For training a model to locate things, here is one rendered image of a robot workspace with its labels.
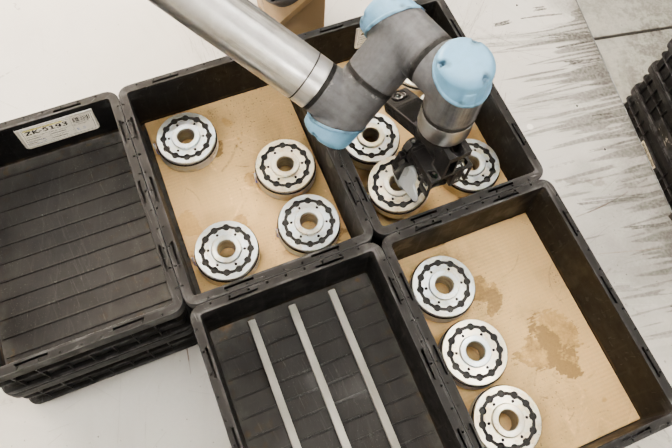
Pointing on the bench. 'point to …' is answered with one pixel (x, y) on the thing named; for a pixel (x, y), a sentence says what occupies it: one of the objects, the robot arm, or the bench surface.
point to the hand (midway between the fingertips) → (414, 175)
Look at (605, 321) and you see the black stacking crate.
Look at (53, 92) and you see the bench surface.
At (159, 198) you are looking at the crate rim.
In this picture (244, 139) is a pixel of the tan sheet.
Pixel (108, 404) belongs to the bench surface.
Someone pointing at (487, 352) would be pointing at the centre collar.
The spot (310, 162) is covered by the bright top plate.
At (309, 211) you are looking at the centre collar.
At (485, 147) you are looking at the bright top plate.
